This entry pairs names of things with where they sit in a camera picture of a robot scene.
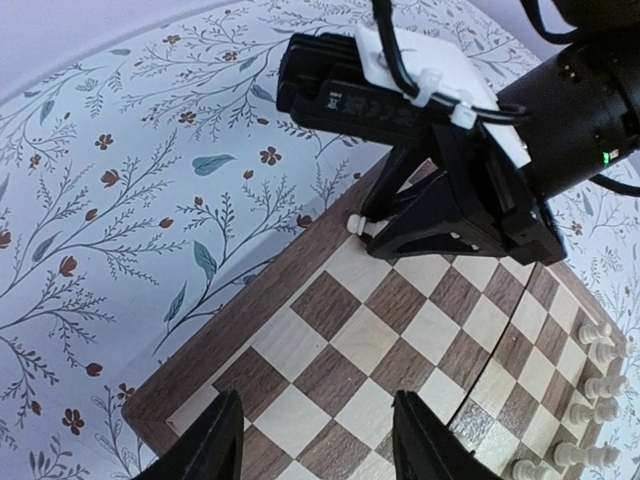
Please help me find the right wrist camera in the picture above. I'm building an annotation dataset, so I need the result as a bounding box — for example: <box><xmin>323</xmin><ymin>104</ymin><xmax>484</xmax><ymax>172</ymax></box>
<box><xmin>276</xmin><ymin>23</ymin><xmax>531</xmax><ymax>167</ymax></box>

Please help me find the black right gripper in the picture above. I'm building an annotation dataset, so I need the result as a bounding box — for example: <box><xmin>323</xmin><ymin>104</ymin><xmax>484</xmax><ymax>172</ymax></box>
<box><xmin>360</xmin><ymin>1</ymin><xmax>639</xmax><ymax>265</ymax></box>

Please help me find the light chess bishop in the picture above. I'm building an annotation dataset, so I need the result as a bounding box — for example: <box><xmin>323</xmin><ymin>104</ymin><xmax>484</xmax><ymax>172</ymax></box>
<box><xmin>569</xmin><ymin>400</ymin><xmax>620</xmax><ymax>425</ymax></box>

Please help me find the wooden chess board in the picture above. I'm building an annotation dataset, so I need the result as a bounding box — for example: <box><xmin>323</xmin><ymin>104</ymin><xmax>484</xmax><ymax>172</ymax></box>
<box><xmin>121</xmin><ymin>159</ymin><xmax>640</xmax><ymax>480</ymax></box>

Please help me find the light chess king piece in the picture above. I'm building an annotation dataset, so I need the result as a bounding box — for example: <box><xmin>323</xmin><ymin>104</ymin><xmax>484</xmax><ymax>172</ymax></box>
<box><xmin>511</xmin><ymin>459</ymin><xmax>551</xmax><ymax>480</ymax></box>

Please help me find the floral patterned table mat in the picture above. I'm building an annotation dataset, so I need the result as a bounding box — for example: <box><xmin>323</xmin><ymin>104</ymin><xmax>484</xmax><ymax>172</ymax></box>
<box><xmin>0</xmin><ymin>0</ymin><xmax>640</xmax><ymax>480</ymax></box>

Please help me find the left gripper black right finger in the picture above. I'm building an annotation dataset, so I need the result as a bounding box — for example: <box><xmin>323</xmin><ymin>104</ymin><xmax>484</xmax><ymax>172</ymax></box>
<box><xmin>392</xmin><ymin>390</ymin><xmax>499</xmax><ymax>480</ymax></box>

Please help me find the light chess queen piece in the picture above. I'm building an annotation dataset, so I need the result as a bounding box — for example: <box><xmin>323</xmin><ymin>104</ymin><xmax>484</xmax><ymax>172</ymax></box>
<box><xmin>553</xmin><ymin>442</ymin><xmax>621</xmax><ymax>469</ymax></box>

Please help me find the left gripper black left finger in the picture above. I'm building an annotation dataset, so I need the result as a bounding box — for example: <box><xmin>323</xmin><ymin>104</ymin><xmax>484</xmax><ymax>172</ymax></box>
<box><xmin>135</xmin><ymin>390</ymin><xmax>244</xmax><ymax>480</ymax></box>

